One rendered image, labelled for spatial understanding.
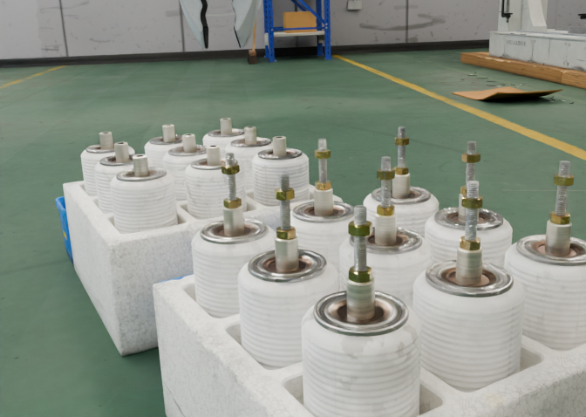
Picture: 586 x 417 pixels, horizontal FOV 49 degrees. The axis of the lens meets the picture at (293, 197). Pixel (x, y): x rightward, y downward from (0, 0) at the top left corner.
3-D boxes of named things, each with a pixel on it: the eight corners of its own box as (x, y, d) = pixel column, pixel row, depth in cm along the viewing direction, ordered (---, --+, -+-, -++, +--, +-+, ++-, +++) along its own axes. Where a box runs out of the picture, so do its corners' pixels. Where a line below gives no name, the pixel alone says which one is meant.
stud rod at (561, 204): (552, 235, 62) (558, 160, 60) (563, 235, 62) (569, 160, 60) (553, 238, 62) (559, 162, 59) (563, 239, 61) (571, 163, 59)
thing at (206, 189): (236, 254, 114) (230, 155, 108) (259, 272, 105) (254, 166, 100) (185, 265, 109) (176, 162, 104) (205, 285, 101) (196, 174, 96)
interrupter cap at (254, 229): (210, 251, 66) (210, 245, 66) (193, 229, 73) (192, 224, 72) (278, 239, 69) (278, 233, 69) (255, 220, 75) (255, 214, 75)
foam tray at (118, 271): (252, 233, 145) (248, 156, 139) (344, 297, 111) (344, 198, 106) (74, 270, 127) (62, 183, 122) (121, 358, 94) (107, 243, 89)
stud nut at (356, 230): (352, 228, 50) (352, 218, 50) (373, 229, 50) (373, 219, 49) (346, 236, 48) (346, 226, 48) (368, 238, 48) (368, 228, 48)
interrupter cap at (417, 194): (439, 204, 79) (440, 198, 79) (381, 209, 78) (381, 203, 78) (418, 187, 86) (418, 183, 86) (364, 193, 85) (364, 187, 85)
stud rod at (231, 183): (229, 222, 70) (225, 154, 68) (228, 219, 71) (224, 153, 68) (238, 221, 70) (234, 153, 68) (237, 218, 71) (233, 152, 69)
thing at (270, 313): (350, 410, 69) (349, 253, 63) (323, 468, 60) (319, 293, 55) (268, 394, 72) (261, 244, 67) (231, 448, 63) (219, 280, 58)
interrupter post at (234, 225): (227, 240, 69) (225, 210, 68) (221, 233, 71) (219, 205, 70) (248, 235, 70) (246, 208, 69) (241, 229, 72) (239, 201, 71)
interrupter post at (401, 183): (412, 200, 81) (413, 174, 80) (394, 201, 81) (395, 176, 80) (406, 194, 83) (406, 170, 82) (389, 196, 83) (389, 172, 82)
